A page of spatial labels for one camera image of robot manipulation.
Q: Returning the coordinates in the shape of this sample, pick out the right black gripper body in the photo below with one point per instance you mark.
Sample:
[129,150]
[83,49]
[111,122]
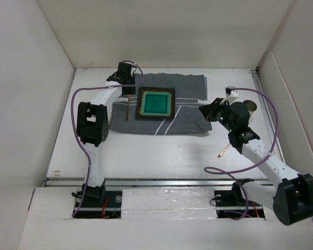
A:
[222,113]

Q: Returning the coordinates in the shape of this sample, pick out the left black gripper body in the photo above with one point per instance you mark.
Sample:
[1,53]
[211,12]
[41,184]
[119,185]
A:
[131,90]

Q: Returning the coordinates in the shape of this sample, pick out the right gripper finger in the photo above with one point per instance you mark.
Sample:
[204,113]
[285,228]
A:
[208,112]
[217,101]

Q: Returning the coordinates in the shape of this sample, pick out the copper fork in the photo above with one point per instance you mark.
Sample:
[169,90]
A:
[127,109]

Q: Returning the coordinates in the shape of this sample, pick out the grey striped cloth napkin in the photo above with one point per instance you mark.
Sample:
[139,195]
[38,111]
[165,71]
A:
[190,90]

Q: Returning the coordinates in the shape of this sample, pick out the metal cup with cork base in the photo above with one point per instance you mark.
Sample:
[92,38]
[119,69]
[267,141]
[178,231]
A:
[251,106]

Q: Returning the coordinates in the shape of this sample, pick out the green square ceramic plate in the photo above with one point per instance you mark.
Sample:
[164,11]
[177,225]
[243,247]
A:
[155,103]

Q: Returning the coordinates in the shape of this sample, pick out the copper spoon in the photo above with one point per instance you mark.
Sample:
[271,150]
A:
[223,151]

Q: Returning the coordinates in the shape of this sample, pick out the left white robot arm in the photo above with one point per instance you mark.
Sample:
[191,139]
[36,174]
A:
[93,118]

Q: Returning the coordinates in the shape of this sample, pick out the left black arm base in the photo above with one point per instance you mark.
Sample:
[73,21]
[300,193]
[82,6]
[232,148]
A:
[97,203]

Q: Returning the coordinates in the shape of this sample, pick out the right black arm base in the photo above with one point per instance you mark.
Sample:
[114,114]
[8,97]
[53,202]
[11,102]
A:
[231,204]

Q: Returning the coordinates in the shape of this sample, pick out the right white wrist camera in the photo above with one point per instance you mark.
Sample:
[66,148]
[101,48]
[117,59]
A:
[231,95]

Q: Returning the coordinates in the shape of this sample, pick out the aluminium rail at table front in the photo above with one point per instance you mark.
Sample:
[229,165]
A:
[141,182]

